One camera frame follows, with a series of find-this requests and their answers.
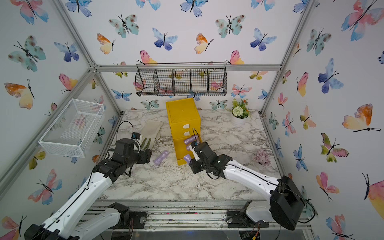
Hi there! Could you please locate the yellow drawer cabinet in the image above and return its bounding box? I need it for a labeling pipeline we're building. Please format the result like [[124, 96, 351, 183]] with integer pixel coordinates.
[[166, 98, 201, 166]]

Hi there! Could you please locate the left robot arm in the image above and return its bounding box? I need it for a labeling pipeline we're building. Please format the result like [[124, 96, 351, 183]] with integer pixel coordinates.
[[24, 133, 152, 240]]

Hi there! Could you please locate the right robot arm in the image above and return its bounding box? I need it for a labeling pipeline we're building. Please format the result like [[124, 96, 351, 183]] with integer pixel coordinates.
[[188, 141, 306, 231]]

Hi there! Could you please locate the white green work glove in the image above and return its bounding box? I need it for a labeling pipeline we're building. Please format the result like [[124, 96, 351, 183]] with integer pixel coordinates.
[[139, 120, 164, 150]]

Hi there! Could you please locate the pink coral ornament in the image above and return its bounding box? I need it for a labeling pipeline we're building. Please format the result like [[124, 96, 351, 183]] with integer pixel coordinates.
[[254, 149, 271, 167]]

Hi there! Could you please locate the potted artificial plant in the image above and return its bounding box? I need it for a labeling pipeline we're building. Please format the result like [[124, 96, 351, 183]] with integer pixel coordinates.
[[231, 99, 250, 127]]

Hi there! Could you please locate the white mesh wall basket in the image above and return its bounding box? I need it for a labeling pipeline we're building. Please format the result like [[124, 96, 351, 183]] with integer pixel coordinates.
[[38, 99, 105, 158]]

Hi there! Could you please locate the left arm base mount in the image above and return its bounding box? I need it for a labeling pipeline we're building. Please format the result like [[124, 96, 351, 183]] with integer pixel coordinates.
[[109, 203, 148, 230]]

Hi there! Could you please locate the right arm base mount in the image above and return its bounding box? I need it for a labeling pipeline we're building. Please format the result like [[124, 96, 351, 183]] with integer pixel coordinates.
[[225, 201, 270, 229]]

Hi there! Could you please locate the black wire wall basket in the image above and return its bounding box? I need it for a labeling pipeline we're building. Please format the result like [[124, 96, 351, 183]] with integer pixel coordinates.
[[134, 62, 228, 97]]

